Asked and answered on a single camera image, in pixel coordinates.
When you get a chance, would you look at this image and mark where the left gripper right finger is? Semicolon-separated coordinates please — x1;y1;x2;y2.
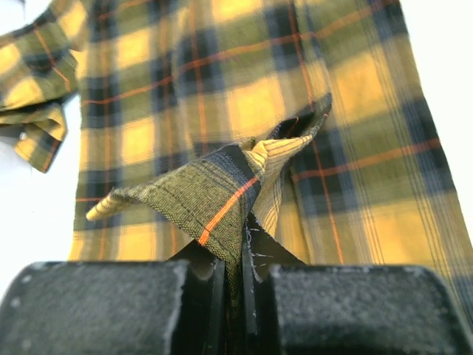
242;216;472;354

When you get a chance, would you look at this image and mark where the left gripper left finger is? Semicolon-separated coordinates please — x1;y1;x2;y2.
1;242;225;354

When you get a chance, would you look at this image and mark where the yellow plaid long sleeve shirt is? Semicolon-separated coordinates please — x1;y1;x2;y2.
1;1;472;320

